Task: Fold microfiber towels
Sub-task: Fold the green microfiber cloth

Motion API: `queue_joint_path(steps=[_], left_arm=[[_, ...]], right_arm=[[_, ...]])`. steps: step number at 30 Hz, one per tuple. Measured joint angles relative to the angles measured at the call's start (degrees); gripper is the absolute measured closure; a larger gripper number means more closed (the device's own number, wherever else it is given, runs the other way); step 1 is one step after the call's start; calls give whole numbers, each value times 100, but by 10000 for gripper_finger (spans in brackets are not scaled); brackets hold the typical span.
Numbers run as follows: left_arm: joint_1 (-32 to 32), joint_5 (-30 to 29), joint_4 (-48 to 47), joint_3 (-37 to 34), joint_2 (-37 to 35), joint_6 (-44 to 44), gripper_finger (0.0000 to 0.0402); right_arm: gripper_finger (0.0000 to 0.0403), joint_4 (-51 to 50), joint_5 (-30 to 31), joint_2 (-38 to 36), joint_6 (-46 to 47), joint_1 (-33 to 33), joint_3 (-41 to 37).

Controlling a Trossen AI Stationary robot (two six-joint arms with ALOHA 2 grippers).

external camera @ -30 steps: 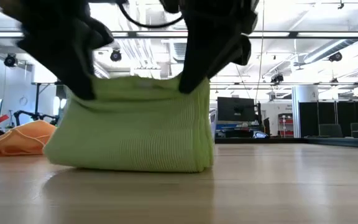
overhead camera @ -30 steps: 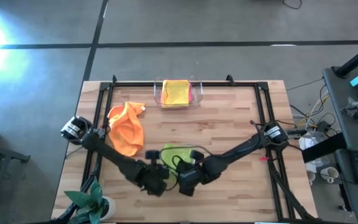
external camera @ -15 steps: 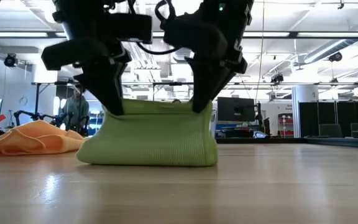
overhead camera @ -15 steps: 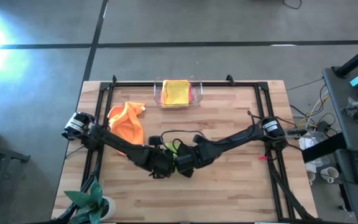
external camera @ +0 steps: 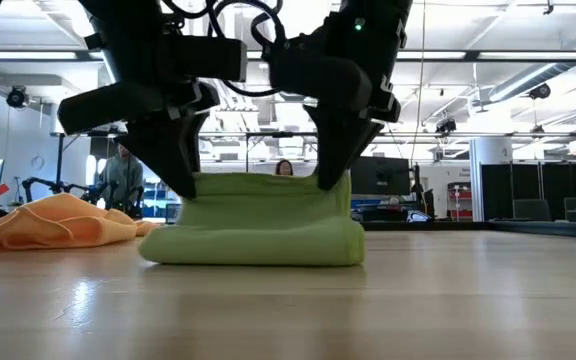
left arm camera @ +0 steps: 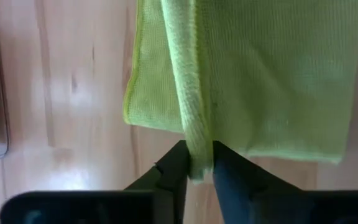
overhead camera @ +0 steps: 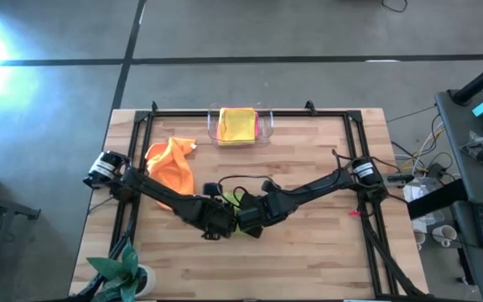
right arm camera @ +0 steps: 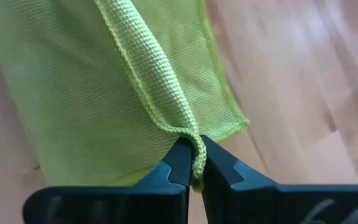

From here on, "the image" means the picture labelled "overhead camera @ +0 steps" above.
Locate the green microfiber towel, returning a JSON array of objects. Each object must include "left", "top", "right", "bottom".
[{"left": 222, "top": 190, "right": 263, "bottom": 238}]

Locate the orange microfiber towel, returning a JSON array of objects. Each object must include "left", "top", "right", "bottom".
[{"left": 144, "top": 137, "right": 198, "bottom": 211}]

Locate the yellow microfiber towel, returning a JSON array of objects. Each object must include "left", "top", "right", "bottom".
[{"left": 217, "top": 107, "right": 257, "bottom": 147}]

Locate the white plant pot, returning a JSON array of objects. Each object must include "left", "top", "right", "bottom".
[{"left": 134, "top": 263, "right": 158, "bottom": 297}]

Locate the clear plastic bin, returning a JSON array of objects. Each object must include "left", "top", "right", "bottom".
[{"left": 206, "top": 104, "right": 275, "bottom": 148}]

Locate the green artificial plant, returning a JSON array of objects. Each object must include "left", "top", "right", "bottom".
[{"left": 86, "top": 238, "right": 147, "bottom": 302}]

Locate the white mug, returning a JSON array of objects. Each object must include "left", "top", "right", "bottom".
[
  {"left": 432, "top": 225, "right": 459, "bottom": 247},
  {"left": 413, "top": 229, "right": 427, "bottom": 251}
]

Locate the white plastic item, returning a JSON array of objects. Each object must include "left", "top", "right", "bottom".
[{"left": 402, "top": 178, "right": 446, "bottom": 227}]

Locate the black desk crossbar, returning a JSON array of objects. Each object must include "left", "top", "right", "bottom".
[{"left": 407, "top": 179, "right": 469, "bottom": 220}]

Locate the black power adapter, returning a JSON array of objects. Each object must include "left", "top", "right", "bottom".
[{"left": 428, "top": 162, "right": 448, "bottom": 180}]

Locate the grey side desk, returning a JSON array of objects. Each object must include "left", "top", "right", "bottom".
[{"left": 434, "top": 89, "right": 483, "bottom": 302}]

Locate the black slanted pole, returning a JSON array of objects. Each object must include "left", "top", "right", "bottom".
[{"left": 450, "top": 52, "right": 483, "bottom": 106}]

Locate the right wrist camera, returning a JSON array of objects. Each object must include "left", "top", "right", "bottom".
[{"left": 261, "top": 179, "right": 283, "bottom": 195}]

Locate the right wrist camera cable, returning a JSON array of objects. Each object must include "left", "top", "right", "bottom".
[{"left": 217, "top": 174, "right": 278, "bottom": 206}]

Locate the black diagonal frame strut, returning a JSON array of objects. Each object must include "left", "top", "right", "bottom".
[
  {"left": 365, "top": 209, "right": 429, "bottom": 299},
  {"left": 71, "top": 209, "right": 140, "bottom": 302}
]

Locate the black aluminium table frame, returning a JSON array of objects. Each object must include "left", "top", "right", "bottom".
[{"left": 113, "top": 109, "right": 387, "bottom": 301}]

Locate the floor cable bundle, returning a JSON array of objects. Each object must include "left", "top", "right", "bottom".
[{"left": 390, "top": 111, "right": 454, "bottom": 180}]

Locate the black floor cable loop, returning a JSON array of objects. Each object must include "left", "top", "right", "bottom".
[{"left": 382, "top": 0, "right": 408, "bottom": 13}]

